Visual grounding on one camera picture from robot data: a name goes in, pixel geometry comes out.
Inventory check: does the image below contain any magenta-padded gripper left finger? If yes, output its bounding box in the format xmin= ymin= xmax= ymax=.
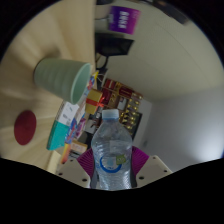
xmin=55 ymin=147 xmax=98 ymax=190

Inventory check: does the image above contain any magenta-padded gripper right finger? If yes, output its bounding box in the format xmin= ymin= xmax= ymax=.
xmin=130 ymin=145 xmax=174 ymax=189

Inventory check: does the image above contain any clear plastic water bottle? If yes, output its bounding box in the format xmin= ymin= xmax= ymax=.
xmin=90 ymin=108 xmax=134 ymax=192

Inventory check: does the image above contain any orange book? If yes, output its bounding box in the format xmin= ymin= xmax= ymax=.
xmin=60 ymin=143 xmax=73 ymax=164

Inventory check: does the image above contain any orange upright card box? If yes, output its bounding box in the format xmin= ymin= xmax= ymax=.
xmin=71 ymin=139 xmax=88 ymax=155

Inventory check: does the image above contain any teal book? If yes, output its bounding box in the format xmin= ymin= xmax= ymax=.
xmin=46 ymin=119 xmax=70 ymax=152

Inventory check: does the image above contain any blue printed book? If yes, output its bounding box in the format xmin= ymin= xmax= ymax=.
xmin=64 ymin=114 xmax=88 ymax=144

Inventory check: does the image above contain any dark glass door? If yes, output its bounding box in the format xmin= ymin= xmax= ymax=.
xmin=131 ymin=113 xmax=144 ymax=139

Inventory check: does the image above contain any white book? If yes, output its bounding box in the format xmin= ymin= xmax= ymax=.
xmin=54 ymin=100 xmax=80 ymax=127

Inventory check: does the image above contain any flat round red coaster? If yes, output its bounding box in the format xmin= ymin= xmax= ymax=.
xmin=13 ymin=110 xmax=37 ymax=146

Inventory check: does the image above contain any yellow gift box red ribbon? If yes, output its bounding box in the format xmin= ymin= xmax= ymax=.
xmin=85 ymin=88 xmax=104 ymax=115

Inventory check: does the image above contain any wooden shelf unit with trophies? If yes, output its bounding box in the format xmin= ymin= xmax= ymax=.
xmin=99 ymin=78 xmax=144 ymax=125

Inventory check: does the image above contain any pale green ribbed cup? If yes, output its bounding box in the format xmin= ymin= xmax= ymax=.
xmin=32 ymin=57 xmax=92 ymax=105

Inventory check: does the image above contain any black office chair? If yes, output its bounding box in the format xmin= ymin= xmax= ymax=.
xmin=94 ymin=32 xmax=135 ymax=69

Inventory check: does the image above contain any purple sign board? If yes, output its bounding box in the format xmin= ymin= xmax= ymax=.
xmin=107 ymin=5 xmax=141 ymax=36

